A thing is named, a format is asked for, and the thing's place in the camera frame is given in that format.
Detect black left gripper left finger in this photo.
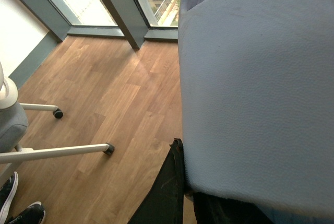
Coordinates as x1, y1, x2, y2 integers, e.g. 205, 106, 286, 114
129, 138, 185, 223

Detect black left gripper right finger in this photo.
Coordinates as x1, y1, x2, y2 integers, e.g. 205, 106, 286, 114
193, 193, 272, 224

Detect light blue slipper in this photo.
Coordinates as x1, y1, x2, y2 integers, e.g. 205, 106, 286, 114
178, 0, 333, 223

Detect black sneaker lower foot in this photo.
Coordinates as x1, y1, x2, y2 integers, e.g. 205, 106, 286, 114
5, 201, 46, 224

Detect black sneaker foot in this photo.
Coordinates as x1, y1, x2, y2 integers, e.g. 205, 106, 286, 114
5, 201, 46, 224
1, 171, 19, 223

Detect white chair leg with caster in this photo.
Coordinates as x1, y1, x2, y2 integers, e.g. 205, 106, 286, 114
20, 103, 63, 119

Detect black sneaker upper foot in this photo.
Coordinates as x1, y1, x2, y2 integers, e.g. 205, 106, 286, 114
1, 171, 19, 223

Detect grey office chair seat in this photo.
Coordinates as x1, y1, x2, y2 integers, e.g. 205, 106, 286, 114
0, 62, 29, 154

